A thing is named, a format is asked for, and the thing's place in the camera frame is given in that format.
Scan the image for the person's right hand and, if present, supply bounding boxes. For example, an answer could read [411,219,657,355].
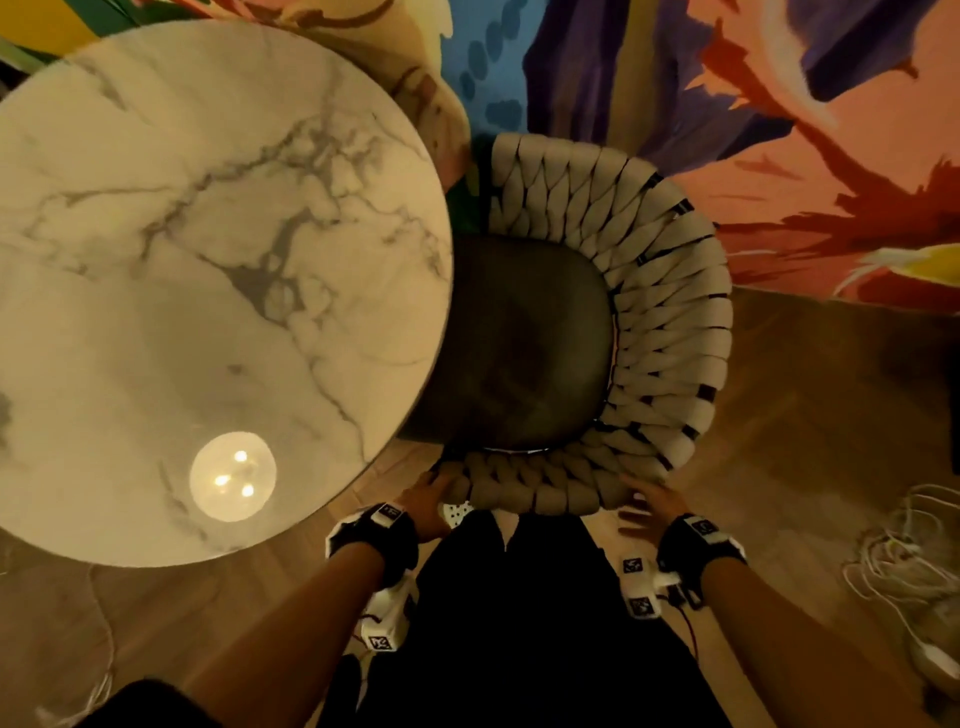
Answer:
[618,473,696,549]

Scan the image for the beige woven chair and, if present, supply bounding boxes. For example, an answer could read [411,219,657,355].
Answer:
[431,132,735,517]

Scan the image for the thin white cable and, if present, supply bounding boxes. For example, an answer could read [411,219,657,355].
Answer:
[37,562,119,728]

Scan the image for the person's black trousers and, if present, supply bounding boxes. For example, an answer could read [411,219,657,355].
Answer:
[314,509,733,728]

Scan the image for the white power adapter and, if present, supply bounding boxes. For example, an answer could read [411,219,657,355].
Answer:
[908,637,960,700]

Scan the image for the black wrist camera strap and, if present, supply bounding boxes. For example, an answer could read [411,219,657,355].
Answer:
[618,513,749,622]
[324,500,421,654]

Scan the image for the person's left hand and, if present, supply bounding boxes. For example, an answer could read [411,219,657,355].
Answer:
[395,470,456,544]

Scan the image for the white marble round table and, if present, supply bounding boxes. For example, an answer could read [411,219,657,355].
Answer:
[0,18,457,569]

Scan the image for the tangle of white cables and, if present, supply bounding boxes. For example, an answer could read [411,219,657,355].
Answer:
[841,483,960,676]

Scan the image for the dark grey seat cushion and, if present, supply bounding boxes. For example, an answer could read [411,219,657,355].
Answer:
[397,233,618,454]

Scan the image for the person's left forearm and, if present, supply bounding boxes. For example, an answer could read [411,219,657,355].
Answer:
[183,541,388,728]

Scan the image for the thin red cable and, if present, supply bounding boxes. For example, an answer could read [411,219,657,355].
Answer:
[673,599,702,663]

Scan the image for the person's right forearm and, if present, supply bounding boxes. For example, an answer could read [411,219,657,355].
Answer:
[701,556,939,728]

